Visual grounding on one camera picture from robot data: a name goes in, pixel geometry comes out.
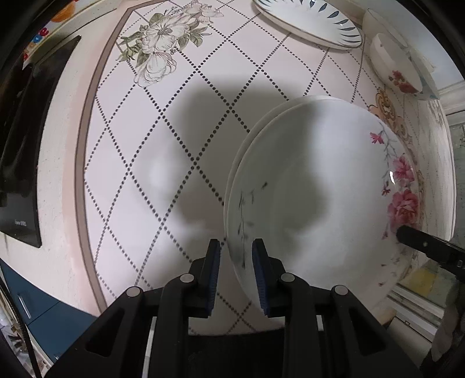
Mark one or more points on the frosted glass sliding door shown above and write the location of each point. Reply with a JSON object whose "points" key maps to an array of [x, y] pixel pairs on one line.
{"points": [[417, 290]]}

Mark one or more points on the white bowl blue rim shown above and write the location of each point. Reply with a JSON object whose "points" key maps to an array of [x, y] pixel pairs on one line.
{"points": [[425, 72]]}

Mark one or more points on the black gas cooktop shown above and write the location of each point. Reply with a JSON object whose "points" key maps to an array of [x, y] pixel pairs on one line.
{"points": [[21, 145]]}

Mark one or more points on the blue base cabinet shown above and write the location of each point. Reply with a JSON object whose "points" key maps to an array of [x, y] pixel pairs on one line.
{"points": [[40, 309]]}

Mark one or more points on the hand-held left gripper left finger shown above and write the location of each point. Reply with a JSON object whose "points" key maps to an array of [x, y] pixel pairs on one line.
{"points": [[214, 276]]}

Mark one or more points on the white pink floral plate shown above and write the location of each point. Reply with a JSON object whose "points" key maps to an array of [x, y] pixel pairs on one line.
{"points": [[250, 134], [319, 189]]}

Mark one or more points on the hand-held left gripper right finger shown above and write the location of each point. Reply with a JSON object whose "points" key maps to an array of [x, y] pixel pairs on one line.
{"points": [[258, 276]]}

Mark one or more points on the diamond floral printed tablecloth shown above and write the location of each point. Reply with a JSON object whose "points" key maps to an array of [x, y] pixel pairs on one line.
{"points": [[163, 127]]}

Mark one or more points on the colourful wall stickers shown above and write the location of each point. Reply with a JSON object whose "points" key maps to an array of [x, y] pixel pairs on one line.
{"points": [[40, 34]]}

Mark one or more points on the white bowl red flowers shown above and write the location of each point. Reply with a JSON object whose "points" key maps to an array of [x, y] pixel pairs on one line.
{"points": [[392, 61]]}

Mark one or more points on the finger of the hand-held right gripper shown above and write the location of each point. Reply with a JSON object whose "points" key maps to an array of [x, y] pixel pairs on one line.
{"points": [[428, 247]]}

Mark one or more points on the white plate blue leaf pattern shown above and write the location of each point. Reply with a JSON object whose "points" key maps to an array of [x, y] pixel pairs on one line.
{"points": [[308, 16]]}

